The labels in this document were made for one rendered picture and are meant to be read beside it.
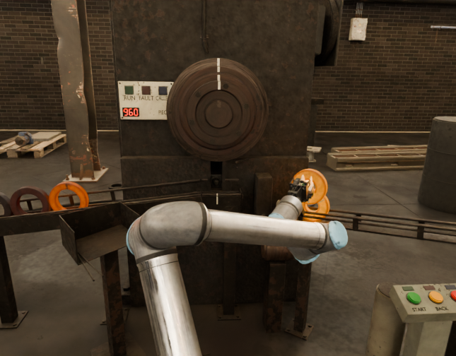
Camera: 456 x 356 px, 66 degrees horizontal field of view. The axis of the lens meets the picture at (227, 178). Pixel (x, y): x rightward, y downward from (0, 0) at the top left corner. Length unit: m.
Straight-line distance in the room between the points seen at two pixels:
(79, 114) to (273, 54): 3.01
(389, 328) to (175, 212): 0.97
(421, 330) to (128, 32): 1.67
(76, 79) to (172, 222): 3.61
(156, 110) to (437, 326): 1.43
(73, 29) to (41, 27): 3.99
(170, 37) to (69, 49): 2.70
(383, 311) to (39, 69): 7.79
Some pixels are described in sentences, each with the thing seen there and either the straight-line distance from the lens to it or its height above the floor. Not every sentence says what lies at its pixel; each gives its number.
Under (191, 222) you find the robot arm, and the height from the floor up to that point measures 0.94.
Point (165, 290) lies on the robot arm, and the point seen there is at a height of 0.75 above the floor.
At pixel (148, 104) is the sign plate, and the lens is 1.78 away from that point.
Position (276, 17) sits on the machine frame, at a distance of 1.83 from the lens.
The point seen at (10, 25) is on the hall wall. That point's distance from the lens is 8.59.
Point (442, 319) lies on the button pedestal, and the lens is 1.39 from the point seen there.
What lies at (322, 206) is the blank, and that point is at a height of 0.71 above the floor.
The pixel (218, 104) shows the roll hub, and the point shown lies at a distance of 1.54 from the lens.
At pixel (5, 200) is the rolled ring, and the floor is 0.69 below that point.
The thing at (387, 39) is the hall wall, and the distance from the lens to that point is 8.72.
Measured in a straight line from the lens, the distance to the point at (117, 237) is 1.60.
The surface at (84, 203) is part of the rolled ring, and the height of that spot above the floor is 0.67.
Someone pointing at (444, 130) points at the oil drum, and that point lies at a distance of 3.92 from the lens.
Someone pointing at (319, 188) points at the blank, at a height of 0.83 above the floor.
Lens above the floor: 1.30
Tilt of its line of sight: 17 degrees down
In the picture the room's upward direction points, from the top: 1 degrees clockwise
